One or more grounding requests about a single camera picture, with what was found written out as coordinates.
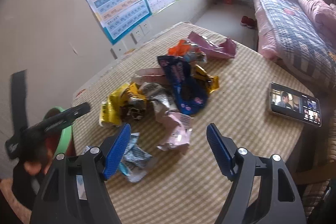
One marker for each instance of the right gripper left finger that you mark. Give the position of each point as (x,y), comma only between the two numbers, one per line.
(113,149)

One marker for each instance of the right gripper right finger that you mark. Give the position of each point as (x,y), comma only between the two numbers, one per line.
(223,149)

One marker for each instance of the yellow paper package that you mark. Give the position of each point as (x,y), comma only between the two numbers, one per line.
(122,102)

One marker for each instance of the pink white wrapper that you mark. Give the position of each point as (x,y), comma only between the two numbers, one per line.
(178,128)

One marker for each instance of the purple plastic bag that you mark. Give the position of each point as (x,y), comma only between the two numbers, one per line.
(225,50)

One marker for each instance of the orange snack wrapper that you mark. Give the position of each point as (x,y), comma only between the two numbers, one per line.
(183,47)

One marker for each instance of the green red trash bin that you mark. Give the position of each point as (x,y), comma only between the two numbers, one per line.
(61,142)

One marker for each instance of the person's left hand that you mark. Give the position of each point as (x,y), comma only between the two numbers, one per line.
(40,162)

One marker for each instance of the light blue crumpled wrapper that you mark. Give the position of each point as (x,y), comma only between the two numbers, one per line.
(134,163)

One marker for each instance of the dark blue snack bag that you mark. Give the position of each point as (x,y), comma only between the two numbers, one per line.
(190,98)

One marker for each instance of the gold foil wrapper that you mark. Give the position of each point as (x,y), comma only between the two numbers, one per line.
(207,82)

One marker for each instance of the smartphone with lit screen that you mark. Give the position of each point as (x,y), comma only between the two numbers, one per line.
(293,104)

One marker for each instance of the pink bed sheet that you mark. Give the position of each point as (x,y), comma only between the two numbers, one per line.
(266,38)

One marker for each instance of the blue plaid quilt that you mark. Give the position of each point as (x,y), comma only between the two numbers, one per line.
(299,47)

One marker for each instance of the red slippers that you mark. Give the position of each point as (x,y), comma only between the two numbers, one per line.
(248,22)

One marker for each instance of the pink floral duvet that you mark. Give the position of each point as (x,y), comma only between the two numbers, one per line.
(322,17)

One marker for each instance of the white wall socket left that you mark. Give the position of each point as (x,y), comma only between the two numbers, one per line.
(118,50)

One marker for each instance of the white wall socket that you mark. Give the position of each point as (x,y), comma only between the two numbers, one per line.
(145,27)
(137,34)
(118,50)

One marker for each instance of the white wall socket middle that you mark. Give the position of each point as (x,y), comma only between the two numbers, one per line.
(137,34)

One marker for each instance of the white wall socket right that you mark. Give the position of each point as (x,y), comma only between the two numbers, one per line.
(145,27)

